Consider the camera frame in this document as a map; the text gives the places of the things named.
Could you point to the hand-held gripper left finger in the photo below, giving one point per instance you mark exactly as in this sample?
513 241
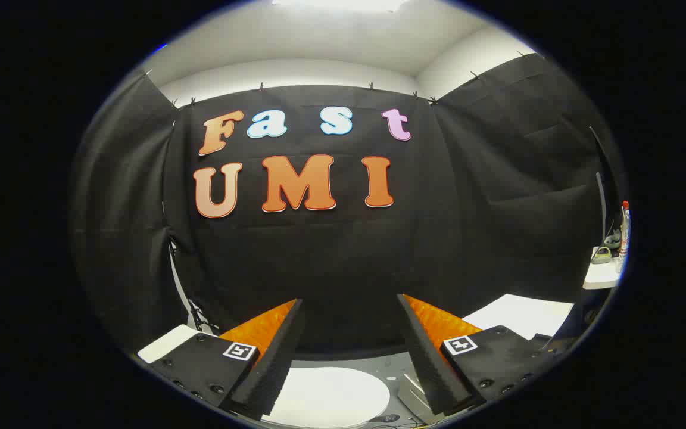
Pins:
277 357

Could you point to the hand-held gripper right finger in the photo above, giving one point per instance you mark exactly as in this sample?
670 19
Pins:
429 363

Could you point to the black backdrop cloth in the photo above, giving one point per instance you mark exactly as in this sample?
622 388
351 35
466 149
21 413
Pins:
343 256

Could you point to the white side table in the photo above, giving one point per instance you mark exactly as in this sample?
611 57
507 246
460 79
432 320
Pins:
599 275

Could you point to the small grey object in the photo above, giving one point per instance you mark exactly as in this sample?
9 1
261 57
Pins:
601 255

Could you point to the spray bottle with red cap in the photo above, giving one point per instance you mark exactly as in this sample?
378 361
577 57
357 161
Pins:
624 235

